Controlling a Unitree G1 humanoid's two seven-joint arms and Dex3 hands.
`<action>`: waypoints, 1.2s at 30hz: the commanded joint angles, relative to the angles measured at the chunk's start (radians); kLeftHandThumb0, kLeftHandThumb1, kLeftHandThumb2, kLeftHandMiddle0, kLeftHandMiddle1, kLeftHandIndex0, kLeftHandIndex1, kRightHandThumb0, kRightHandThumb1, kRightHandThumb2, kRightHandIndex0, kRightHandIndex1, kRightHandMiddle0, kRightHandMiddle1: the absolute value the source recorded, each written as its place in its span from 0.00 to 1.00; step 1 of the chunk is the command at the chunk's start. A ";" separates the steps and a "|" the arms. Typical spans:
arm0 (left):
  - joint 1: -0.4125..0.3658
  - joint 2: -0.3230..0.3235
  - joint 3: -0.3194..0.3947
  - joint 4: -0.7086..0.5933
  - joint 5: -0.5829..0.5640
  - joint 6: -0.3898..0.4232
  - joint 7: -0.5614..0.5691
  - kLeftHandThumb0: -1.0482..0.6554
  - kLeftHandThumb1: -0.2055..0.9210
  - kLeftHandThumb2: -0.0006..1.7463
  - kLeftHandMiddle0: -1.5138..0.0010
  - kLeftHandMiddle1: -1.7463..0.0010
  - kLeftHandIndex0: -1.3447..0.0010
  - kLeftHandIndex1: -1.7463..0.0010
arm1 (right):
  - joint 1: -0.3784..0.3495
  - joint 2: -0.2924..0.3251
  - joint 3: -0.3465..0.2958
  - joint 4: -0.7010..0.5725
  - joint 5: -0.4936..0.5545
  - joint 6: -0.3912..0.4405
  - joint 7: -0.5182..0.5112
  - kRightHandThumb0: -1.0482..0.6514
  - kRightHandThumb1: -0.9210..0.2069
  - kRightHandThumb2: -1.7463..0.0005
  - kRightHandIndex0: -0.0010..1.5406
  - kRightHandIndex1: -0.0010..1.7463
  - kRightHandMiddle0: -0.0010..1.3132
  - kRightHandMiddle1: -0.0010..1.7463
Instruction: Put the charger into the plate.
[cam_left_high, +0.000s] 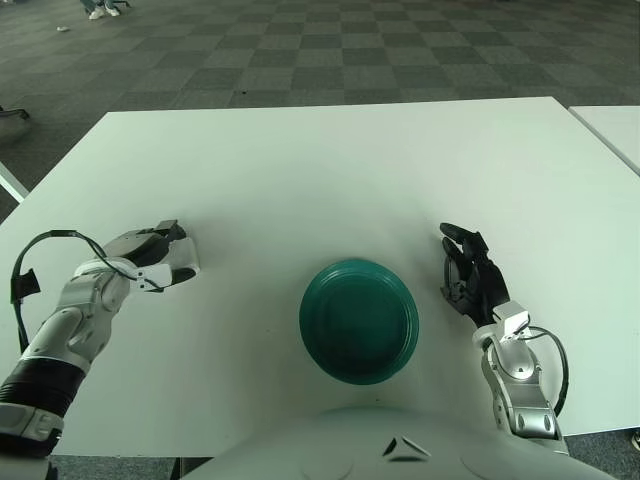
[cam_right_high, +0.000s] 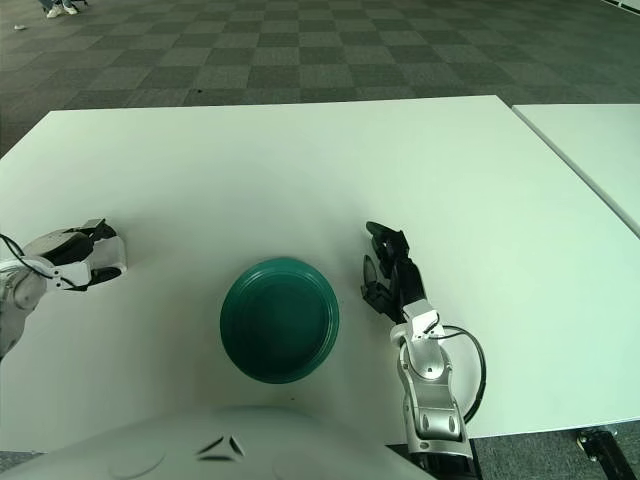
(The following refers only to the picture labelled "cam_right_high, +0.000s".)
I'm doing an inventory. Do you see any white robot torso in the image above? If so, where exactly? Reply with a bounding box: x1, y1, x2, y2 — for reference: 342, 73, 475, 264
0, 404, 431, 480

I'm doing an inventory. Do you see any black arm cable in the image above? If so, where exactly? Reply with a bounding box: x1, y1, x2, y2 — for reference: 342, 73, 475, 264
0, 233, 89, 292
433, 325, 488, 424

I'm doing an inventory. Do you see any black table leg base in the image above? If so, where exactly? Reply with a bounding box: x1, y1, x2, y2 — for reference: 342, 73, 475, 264
574, 427, 634, 480

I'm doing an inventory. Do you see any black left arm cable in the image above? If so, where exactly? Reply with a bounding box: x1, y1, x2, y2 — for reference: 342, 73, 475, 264
0, 233, 89, 292

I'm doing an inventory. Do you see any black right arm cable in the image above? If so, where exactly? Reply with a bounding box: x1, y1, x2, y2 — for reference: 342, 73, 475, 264
433, 325, 488, 424

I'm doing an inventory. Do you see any green round plate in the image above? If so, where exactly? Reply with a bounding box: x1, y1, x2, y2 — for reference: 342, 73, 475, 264
219, 256, 341, 385

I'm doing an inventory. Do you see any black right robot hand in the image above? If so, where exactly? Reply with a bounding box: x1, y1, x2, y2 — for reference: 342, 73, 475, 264
359, 221, 427, 324

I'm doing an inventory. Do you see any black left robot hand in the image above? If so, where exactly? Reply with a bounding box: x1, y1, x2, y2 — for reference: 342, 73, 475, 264
23, 217, 124, 284

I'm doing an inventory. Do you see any adjacent white table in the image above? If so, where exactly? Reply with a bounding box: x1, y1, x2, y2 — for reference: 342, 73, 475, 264
510, 102, 640, 231

